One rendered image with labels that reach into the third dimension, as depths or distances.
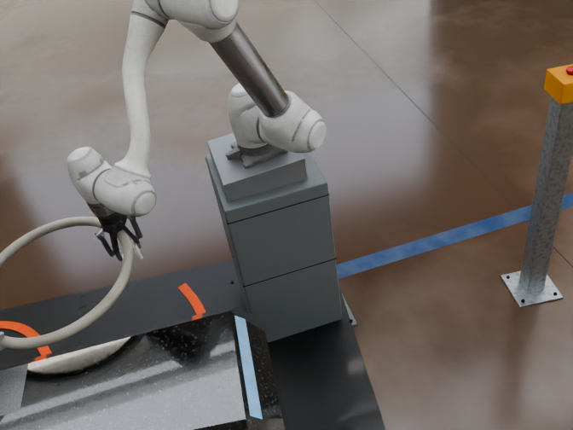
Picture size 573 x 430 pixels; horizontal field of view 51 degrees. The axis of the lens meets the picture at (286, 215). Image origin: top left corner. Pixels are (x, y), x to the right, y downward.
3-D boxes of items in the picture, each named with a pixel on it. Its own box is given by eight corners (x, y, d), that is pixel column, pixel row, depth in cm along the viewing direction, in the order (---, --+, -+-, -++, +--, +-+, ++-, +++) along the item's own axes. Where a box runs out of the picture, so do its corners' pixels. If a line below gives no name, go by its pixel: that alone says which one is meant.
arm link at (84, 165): (74, 199, 177) (102, 213, 170) (52, 158, 166) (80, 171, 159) (102, 177, 182) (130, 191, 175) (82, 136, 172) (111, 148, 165)
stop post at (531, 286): (563, 299, 269) (616, 78, 199) (519, 308, 268) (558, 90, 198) (541, 267, 284) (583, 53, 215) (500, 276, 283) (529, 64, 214)
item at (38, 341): (41, 380, 155) (36, 374, 153) (-57, 309, 180) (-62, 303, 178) (168, 251, 180) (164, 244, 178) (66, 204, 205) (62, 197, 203)
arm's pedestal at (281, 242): (228, 282, 304) (190, 151, 252) (321, 254, 310) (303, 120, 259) (251, 359, 266) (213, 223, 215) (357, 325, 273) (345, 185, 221)
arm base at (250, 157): (220, 149, 236) (217, 137, 232) (272, 129, 239) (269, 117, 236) (235, 173, 222) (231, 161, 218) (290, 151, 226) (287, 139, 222)
